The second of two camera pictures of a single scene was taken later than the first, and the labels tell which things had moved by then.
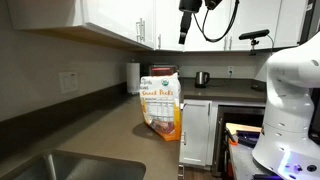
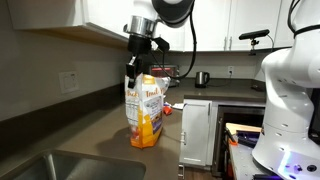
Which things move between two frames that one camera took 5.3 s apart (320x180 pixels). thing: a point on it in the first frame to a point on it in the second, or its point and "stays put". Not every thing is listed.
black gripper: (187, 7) to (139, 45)
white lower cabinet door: (196, 132) stays put
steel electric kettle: (201, 79) stays put
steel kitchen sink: (62, 165) stays put
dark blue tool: (247, 137) stays put
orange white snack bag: (159, 97) to (144, 106)
